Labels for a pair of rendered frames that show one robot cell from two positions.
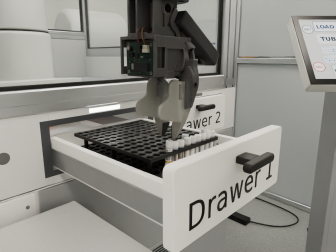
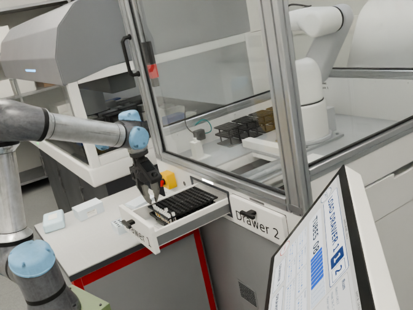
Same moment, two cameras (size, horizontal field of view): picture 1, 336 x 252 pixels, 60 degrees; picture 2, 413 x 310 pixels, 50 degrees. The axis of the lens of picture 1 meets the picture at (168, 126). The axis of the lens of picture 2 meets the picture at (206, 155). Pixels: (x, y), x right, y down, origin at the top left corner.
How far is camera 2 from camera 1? 191 cm
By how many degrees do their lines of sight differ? 102
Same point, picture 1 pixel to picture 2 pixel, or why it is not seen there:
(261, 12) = not seen: outside the picture
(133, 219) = (230, 252)
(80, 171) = not seen: hidden behind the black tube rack
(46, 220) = not seen: hidden behind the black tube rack
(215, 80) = (274, 199)
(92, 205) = (211, 226)
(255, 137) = (137, 219)
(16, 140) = (185, 179)
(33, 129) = (188, 177)
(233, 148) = (130, 214)
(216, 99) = (271, 216)
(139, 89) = (220, 179)
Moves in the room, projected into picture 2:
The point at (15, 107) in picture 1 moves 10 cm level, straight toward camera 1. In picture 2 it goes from (183, 166) to (160, 173)
